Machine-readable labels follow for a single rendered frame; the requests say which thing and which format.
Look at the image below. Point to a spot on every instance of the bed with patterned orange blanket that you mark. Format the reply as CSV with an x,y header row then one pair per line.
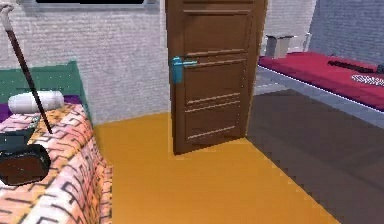
x,y
71,156

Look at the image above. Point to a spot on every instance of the white cylindrical pillow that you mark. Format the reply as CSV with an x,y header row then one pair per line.
x,y
33,101

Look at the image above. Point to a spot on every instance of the dark baseball bat white grip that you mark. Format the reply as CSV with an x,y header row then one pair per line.
x,y
27,75

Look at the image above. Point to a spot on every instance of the white patterned oval object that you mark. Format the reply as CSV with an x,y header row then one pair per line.
x,y
368,79

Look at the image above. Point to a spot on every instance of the beige box with grey lid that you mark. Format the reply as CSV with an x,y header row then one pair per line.
x,y
278,45

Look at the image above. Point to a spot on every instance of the bed with red cover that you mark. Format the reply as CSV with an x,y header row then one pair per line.
x,y
320,78

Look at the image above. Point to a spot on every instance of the brown wooden room door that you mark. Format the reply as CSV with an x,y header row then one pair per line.
x,y
213,76

